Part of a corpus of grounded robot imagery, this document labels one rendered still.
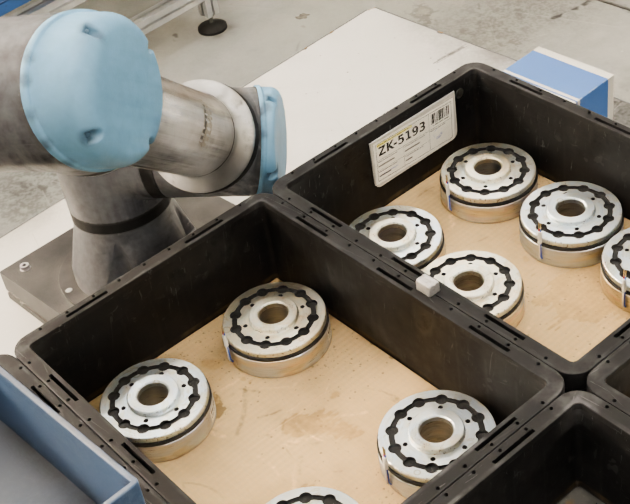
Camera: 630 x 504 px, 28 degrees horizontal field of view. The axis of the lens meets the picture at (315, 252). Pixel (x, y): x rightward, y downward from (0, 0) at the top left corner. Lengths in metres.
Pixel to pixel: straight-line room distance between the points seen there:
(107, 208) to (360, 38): 0.67
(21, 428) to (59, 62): 0.25
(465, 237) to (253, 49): 2.08
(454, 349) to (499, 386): 0.05
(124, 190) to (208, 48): 2.04
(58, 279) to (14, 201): 1.50
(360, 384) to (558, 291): 0.22
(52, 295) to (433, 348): 0.53
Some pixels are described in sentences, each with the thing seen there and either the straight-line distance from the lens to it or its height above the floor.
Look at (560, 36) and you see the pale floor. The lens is 3.24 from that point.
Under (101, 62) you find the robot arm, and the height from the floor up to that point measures 1.23.
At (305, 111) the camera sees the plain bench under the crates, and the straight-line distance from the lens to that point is 1.77.
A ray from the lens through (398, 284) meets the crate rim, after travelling 1.12.
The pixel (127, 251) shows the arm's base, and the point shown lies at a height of 0.81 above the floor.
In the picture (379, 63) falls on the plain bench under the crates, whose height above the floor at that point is 0.70.
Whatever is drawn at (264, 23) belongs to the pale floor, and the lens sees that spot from 3.45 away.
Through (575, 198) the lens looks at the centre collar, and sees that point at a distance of 1.30.
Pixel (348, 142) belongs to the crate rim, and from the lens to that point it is 1.30.
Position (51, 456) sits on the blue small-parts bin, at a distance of 0.83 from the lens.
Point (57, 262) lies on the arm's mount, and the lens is 1.54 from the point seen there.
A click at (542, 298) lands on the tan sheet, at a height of 0.83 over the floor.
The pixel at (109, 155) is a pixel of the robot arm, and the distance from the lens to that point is 0.92.
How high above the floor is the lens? 1.67
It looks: 40 degrees down
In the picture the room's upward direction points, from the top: 10 degrees counter-clockwise
